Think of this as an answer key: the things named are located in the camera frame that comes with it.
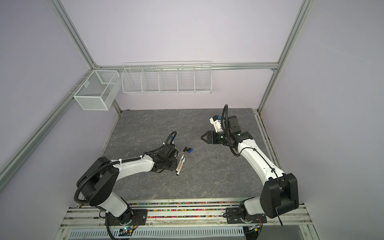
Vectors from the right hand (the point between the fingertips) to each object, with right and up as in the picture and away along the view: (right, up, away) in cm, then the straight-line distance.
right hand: (205, 138), depth 80 cm
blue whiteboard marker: (-20, -20, +8) cm, 30 cm away
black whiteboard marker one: (-15, -16, +11) cm, 25 cm away
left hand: (-18, -17, +10) cm, 27 cm away
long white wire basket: (-23, +39, +19) cm, 49 cm away
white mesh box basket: (-72, +31, +22) cm, 82 cm away
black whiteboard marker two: (-14, -17, +11) cm, 24 cm away
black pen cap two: (-11, -9, +18) cm, 23 cm away
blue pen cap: (-9, -10, +18) cm, 23 cm away
